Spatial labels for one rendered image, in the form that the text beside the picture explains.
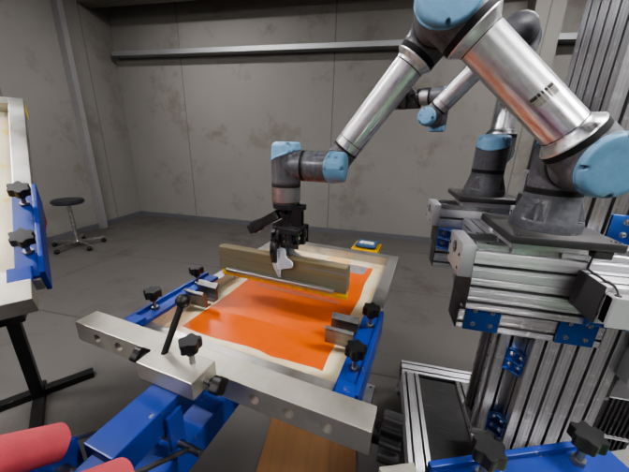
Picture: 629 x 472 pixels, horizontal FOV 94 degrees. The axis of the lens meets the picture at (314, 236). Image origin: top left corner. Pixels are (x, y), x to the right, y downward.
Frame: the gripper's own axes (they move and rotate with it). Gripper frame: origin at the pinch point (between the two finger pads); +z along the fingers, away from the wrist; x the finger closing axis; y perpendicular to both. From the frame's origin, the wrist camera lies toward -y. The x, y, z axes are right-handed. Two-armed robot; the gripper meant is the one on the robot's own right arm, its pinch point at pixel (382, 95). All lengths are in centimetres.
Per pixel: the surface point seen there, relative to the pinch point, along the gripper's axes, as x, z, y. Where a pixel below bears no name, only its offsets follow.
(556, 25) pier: 319, -45, -60
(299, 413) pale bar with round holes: -130, -53, 48
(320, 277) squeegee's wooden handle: -100, -34, 45
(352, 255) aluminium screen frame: -56, -16, 63
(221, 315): -117, -10, 57
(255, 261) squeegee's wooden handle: -105, -15, 43
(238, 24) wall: 177, 318, -106
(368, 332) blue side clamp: -101, -50, 54
